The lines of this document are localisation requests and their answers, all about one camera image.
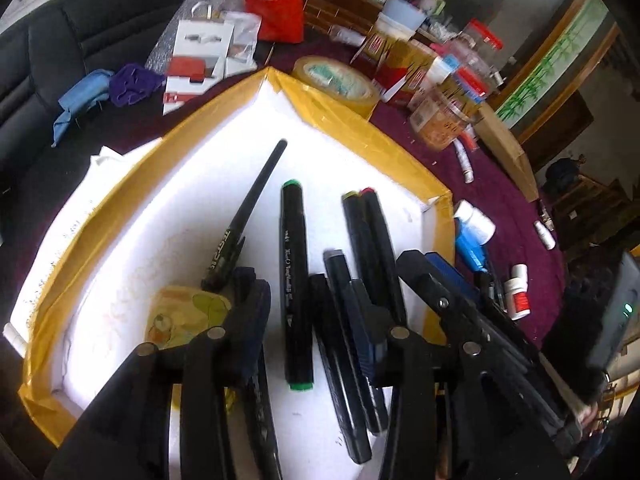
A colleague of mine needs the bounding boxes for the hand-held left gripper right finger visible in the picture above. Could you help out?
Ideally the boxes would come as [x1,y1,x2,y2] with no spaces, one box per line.
[350,279,576,480]

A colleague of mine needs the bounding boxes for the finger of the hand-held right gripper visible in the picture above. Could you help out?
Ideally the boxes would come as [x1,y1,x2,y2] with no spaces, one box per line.
[397,250,583,441]

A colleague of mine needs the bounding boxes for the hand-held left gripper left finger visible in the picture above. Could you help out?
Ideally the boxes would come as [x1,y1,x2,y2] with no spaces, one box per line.
[44,266,273,480]

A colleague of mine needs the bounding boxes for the pile of black marker pens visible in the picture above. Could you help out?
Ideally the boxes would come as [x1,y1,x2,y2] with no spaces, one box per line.
[240,179,408,480]

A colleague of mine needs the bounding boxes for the white bottle red label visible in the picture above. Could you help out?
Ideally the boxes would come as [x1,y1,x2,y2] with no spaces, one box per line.
[502,277,532,321]

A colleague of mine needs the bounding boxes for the yellow cartoon keychain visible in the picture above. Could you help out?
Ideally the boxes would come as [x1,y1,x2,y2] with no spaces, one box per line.
[145,285,233,351]

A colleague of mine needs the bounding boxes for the thin black clip pen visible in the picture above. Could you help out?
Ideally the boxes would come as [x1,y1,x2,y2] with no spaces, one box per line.
[201,139,289,292]

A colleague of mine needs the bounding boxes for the yellow-taped white foam box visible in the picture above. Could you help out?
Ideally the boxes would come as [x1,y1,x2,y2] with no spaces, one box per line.
[10,66,457,448]

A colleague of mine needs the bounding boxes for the blue bottle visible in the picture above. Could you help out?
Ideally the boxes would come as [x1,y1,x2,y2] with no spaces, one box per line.
[455,222,493,273]

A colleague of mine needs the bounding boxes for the white pill bottle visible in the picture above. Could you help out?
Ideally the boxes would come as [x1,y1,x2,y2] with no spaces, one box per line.
[454,200,497,245]

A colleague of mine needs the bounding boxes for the white spray bottle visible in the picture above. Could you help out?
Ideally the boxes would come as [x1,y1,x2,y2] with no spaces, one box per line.
[534,220,557,250]

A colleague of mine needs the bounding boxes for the dark wooden furniture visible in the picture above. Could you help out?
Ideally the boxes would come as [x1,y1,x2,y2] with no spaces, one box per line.
[550,175,631,251]

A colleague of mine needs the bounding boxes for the white tube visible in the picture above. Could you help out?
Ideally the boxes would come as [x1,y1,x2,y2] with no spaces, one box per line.
[452,137,476,183]

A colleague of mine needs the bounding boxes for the cardboard box lid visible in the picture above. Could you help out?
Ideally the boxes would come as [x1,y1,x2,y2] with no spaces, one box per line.
[472,107,541,203]

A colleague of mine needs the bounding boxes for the clear jar orange contents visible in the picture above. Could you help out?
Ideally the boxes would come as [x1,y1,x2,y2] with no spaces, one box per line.
[409,67,488,152]

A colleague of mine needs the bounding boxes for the yellow tape roll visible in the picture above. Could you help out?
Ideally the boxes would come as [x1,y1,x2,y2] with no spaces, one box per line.
[291,56,382,122]

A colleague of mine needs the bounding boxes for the red white small carton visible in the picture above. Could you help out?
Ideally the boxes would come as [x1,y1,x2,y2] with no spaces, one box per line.
[372,67,408,103]

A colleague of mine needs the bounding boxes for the wooden glass cabinet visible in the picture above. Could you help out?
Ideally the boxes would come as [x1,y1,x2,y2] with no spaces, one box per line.
[255,0,621,136]

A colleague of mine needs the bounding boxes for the yellow carton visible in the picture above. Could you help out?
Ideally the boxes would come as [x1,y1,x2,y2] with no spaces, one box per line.
[357,30,441,91]

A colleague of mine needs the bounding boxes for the large clear jar red lid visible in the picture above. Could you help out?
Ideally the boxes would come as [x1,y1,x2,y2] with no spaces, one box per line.
[440,19,503,96]

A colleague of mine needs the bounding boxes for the white cup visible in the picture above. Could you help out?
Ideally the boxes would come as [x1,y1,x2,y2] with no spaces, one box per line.
[375,12,418,41]

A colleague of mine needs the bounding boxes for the clear small bottle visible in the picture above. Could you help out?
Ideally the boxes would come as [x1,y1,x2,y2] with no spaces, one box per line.
[327,25,368,48]

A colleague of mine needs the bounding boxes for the purple cloth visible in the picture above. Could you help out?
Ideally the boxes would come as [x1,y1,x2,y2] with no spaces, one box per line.
[109,63,167,108]

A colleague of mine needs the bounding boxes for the blue cloth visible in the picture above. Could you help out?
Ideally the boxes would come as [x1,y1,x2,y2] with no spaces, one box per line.
[51,69,117,147]

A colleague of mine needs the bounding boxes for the white adapter packaging box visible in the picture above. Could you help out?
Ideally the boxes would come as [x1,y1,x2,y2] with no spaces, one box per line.
[162,20,236,116]

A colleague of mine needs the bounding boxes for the small white product packet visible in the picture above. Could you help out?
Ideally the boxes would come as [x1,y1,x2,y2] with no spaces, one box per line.
[224,10,263,78]

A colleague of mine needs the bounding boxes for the red plastic bag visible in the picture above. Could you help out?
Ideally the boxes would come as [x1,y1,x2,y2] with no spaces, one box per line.
[242,0,306,44]

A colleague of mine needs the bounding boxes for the black sofa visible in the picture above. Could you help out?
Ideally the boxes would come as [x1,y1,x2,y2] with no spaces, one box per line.
[0,0,211,241]

